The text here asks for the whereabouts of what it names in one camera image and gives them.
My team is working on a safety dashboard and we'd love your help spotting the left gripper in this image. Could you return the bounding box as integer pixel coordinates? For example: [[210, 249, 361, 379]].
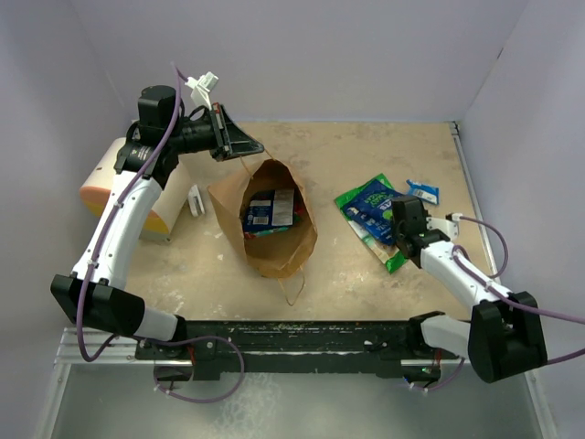
[[167, 102, 263, 162]]

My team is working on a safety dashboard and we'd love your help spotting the blue Burts chilli bag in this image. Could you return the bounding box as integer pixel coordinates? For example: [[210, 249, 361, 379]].
[[242, 188, 295, 234]]

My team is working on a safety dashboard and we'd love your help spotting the brown paper bag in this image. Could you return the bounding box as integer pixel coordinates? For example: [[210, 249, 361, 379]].
[[207, 155, 318, 306]]

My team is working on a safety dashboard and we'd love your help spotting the blue Kettle chips bag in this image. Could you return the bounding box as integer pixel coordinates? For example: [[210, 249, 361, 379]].
[[342, 180, 399, 245]]

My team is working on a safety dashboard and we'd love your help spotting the green white snack packet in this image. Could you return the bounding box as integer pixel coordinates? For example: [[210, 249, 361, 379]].
[[335, 174, 406, 273]]

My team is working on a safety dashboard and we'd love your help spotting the blue snack packet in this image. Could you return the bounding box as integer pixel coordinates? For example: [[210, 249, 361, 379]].
[[406, 179, 440, 206]]

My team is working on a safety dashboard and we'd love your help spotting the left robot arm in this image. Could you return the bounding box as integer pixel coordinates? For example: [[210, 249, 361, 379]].
[[50, 79, 264, 359]]

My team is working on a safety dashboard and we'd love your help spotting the small white clip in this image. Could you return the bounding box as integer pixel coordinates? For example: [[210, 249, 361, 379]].
[[187, 185, 206, 218]]

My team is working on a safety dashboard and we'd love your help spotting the red green Fox's candy packet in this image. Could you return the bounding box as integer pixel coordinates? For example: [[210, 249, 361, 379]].
[[242, 203, 305, 240]]

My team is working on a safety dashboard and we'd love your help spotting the orange beige box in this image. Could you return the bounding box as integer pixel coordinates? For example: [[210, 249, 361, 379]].
[[80, 136, 193, 243]]

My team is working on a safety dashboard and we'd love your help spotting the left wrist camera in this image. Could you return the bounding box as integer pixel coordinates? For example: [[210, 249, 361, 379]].
[[183, 71, 218, 110]]

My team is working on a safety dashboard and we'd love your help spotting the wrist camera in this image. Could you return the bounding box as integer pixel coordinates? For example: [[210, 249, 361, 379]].
[[183, 71, 218, 110], [427, 212, 463, 241]]

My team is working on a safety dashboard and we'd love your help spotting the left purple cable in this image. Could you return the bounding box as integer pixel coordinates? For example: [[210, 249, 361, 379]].
[[75, 62, 247, 403]]

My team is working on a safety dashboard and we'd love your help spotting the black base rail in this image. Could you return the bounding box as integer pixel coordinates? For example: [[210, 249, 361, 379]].
[[135, 320, 454, 383]]

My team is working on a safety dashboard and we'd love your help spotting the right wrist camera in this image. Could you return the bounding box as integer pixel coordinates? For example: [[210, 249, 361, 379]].
[[427, 212, 463, 241]]

